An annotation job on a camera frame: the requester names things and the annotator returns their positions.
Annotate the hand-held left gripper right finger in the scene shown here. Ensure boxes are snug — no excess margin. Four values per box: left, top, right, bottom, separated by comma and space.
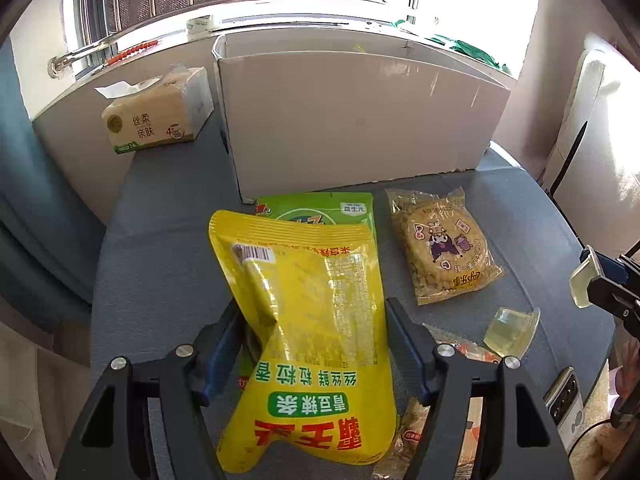
385, 296, 573, 480

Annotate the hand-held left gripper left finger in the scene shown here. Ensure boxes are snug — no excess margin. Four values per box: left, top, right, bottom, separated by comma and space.
56, 297, 246, 480

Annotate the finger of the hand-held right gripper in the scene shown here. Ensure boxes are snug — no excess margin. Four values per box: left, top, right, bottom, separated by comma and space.
586, 276, 640, 322
580, 245, 640, 283

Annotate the yellow snack packet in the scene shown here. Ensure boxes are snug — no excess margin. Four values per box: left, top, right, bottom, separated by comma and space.
208, 210, 398, 475

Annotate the white cardboard box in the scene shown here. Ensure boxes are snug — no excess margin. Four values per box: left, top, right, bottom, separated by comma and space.
212, 27, 512, 204

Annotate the orange snack packet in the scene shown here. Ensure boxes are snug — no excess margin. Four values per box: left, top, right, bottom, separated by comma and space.
372, 325, 502, 480

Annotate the clear round cookie packet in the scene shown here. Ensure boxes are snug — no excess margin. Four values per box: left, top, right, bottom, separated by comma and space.
385, 187, 505, 306

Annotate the phone with cartoon case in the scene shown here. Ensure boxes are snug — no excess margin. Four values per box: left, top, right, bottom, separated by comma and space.
542, 367, 586, 453

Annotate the white cloth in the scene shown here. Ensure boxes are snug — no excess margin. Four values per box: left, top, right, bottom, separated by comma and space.
590, 60, 640, 241

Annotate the white chair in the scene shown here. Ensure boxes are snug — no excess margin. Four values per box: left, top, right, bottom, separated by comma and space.
540, 32, 640, 261

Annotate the green snack packet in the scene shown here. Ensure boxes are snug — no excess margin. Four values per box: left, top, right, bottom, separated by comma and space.
235, 192, 377, 393

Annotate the blue curtain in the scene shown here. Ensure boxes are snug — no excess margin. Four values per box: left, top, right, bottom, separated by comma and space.
0, 35, 106, 333

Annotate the tissue pack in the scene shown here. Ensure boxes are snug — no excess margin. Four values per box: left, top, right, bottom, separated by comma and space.
95, 64, 215, 155

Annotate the green cloth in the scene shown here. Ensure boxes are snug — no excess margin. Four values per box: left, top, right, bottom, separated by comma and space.
430, 34, 513, 75

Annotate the steel window railing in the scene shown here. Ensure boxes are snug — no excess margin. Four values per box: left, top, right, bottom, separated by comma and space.
47, 0, 431, 78

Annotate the tape roll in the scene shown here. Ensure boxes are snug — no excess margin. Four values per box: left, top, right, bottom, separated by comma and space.
186, 14, 218, 36

